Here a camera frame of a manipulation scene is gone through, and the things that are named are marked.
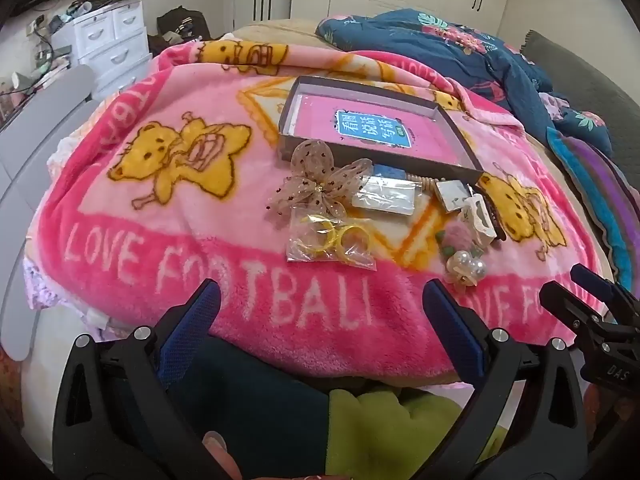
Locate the white hair claw clip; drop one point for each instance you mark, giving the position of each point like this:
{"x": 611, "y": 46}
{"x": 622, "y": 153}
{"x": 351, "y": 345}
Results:
{"x": 475, "y": 212}

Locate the striped colourful pillow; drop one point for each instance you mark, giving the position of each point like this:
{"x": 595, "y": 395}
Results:
{"x": 590, "y": 180}

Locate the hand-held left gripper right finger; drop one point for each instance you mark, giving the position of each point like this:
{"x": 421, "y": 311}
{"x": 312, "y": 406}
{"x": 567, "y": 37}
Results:
{"x": 455, "y": 330}

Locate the pink printed blanket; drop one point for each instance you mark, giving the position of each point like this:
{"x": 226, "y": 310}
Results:
{"x": 200, "y": 240}

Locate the cluttered desk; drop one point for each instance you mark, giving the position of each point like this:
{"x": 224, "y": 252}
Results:
{"x": 40, "y": 60}

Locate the white earring card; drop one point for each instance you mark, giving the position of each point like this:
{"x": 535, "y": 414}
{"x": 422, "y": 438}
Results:
{"x": 450, "y": 192}

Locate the person's dark blue garment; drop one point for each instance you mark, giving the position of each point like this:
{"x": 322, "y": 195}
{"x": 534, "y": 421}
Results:
{"x": 260, "y": 400}

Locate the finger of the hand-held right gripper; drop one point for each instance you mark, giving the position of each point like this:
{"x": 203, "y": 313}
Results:
{"x": 565, "y": 302}
{"x": 587, "y": 276}

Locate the black bag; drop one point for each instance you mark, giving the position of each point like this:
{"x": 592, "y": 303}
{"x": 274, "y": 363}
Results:
{"x": 175, "y": 22}

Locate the white drawer cabinet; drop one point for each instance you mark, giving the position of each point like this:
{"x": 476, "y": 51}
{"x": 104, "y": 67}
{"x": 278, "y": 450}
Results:
{"x": 100, "y": 35}

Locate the pale lilac blanket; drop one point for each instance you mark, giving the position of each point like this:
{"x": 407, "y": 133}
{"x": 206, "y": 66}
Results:
{"x": 55, "y": 285}

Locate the silver cloth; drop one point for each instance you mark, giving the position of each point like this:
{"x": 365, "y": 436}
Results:
{"x": 382, "y": 195}

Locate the grey cardboard box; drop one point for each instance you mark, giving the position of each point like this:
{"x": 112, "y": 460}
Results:
{"x": 460, "y": 137}

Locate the person's left hand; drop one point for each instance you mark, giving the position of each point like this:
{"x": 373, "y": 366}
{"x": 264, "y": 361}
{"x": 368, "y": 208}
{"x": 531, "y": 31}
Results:
{"x": 222, "y": 455}

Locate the bag of yellow rings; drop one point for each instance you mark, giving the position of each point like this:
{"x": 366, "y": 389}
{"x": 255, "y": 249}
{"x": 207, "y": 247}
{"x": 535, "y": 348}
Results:
{"x": 325, "y": 240}

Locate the pink printed booklet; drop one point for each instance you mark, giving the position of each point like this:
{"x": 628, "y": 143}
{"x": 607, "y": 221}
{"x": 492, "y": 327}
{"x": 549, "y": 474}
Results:
{"x": 320, "y": 120}

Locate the brown snap hair clip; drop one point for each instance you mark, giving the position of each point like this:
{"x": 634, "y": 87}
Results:
{"x": 500, "y": 230}

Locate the small blue box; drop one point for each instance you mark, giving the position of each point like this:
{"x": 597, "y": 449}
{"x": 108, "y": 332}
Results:
{"x": 390, "y": 171}

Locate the dark grey headboard cushion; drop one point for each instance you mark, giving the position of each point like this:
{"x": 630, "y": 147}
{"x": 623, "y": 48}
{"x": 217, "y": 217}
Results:
{"x": 590, "y": 75}

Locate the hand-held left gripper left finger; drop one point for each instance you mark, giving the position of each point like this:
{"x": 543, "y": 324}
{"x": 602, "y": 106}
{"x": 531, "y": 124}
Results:
{"x": 192, "y": 322}

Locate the person's green jacket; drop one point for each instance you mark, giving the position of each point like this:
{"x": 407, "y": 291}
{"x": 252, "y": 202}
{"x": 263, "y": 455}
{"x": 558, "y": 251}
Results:
{"x": 390, "y": 435}

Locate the beige bed sheet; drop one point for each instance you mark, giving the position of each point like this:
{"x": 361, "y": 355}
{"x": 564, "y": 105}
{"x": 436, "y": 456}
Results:
{"x": 280, "y": 30}

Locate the blue floral quilt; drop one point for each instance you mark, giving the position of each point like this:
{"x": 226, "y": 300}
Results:
{"x": 450, "y": 55}

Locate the lilac cloth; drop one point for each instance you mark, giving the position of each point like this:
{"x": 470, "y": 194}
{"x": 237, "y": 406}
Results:
{"x": 555, "y": 105}

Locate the beige mesh bow hair clip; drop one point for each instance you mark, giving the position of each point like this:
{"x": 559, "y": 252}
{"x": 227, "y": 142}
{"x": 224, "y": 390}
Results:
{"x": 310, "y": 160}

